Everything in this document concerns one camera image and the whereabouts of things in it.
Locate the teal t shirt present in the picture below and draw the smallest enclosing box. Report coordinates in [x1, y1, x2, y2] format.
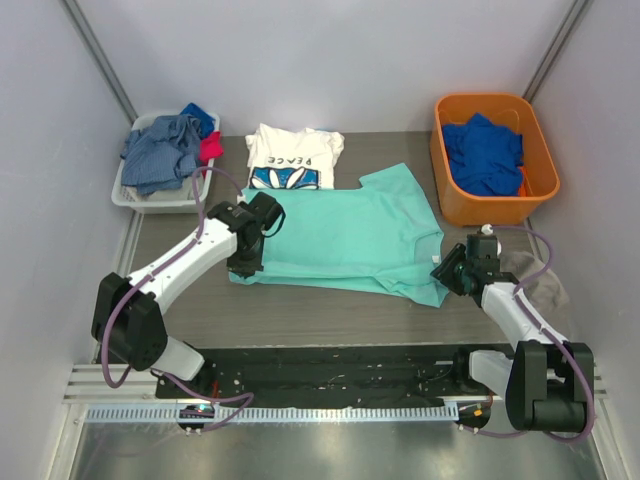
[229, 163, 448, 308]

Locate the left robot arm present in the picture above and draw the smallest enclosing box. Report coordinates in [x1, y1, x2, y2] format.
[91, 192, 286, 399]

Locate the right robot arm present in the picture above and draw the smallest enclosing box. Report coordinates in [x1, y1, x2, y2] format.
[431, 224, 596, 443]

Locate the white printed folded t shirt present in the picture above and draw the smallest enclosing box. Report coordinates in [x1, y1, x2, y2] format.
[245, 124, 345, 190]

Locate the grey garment in basket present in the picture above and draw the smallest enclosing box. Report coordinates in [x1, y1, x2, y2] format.
[145, 177, 195, 202]

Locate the red garment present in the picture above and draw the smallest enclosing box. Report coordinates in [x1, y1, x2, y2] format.
[199, 131, 224, 166]

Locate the grey bucket hat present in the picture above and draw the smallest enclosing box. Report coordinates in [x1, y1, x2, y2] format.
[500, 251, 571, 333]

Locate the orange garment in tub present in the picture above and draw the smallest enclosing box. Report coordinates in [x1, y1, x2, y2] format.
[518, 166, 531, 198]

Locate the blue garment in basket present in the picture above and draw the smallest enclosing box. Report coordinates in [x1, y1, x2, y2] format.
[180, 103, 217, 139]

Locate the blue checked shirt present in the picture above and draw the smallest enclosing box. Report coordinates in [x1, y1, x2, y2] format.
[121, 115, 201, 195]

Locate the royal blue garment in tub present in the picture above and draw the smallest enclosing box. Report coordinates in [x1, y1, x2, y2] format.
[442, 113, 524, 197]

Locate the orange plastic tub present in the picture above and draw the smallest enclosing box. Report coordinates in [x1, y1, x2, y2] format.
[430, 92, 560, 227]

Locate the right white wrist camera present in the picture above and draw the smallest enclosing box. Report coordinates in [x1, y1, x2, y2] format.
[479, 224, 502, 256]

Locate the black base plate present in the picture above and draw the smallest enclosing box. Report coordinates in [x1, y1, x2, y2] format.
[154, 343, 512, 407]

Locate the aluminium rail frame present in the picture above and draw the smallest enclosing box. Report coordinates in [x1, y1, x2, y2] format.
[63, 364, 609, 404]

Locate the white slotted cable duct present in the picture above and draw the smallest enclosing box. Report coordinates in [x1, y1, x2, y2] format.
[85, 402, 459, 424]

